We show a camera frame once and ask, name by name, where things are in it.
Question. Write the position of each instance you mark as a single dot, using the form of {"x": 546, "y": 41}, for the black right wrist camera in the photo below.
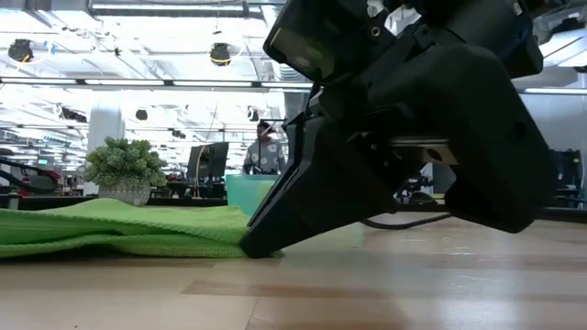
{"x": 330, "y": 36}

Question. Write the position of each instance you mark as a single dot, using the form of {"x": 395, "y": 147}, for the black background robot arm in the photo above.
{"x": 413, "y": 190}

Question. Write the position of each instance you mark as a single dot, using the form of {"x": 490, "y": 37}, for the green microfiber towel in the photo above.
{"x": 137, "y": 224}

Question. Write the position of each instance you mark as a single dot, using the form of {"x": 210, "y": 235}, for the person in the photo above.
{"x": 266, "y": 156}

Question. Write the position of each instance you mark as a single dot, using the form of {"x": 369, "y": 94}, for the black background monitor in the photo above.
{"x": 208, "y": 162}

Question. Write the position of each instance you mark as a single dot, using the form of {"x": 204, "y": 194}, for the dark background workstation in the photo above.
{"x": 566, "y": 169}

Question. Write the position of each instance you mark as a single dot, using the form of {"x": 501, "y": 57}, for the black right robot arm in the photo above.
{"x": 481, "y": 23}

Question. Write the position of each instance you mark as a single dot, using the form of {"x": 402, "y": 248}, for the teal translucent plastic basket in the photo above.
{"x": 250, "y": 192}

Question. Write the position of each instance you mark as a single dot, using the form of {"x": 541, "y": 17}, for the artificial green potted plant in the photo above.
{"x": 124, "y": 165}

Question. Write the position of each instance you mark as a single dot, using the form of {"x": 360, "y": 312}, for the black overhead light bar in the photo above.
{"x": 183, "y": 83}

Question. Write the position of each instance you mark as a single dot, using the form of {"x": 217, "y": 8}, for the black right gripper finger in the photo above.
{"x": 330, "y": 192}
{"x": 280, "y": 174}

